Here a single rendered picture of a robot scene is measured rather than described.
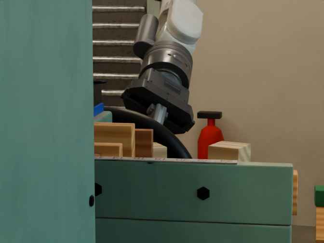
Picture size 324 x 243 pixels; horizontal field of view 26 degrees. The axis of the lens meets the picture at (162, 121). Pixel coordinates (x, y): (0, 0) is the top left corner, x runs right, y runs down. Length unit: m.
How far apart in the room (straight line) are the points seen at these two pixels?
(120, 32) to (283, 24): 0.86
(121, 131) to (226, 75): 2.96
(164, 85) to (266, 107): 2.56
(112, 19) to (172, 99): 2.68
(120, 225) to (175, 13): 0.67
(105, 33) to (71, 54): 3.38
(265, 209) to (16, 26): 0.36
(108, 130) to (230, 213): 0.18
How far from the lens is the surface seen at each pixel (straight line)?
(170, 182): 0.64
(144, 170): 0.64
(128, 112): 1.03
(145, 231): 0.66
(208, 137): 3.59
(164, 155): 0.82
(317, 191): 2.14
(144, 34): 1.24
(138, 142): 0.77
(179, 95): 1.15
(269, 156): 3.73
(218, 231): 0.65
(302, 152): 3.72
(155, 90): 1.12
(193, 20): 1.28
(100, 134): 0.76
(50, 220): 0.40
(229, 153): 0.79
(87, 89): 0.47
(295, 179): 0.67
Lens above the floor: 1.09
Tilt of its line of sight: 8 degrees down
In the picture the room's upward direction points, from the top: straight up
